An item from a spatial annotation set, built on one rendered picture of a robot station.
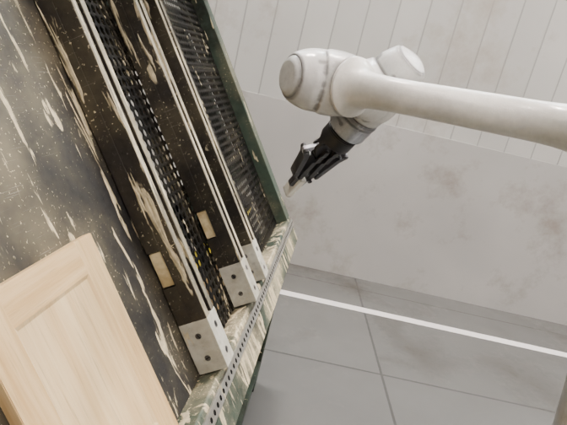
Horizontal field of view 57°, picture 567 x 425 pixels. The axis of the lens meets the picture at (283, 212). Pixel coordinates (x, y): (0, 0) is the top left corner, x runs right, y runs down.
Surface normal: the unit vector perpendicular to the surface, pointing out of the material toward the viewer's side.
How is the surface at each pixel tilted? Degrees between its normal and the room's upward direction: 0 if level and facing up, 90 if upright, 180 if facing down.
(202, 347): 90
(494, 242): 90
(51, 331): 56
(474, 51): 90
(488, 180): 90
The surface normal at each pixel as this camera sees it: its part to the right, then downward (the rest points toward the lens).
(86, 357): 0.93, -0.31
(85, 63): -0.12, 0.25
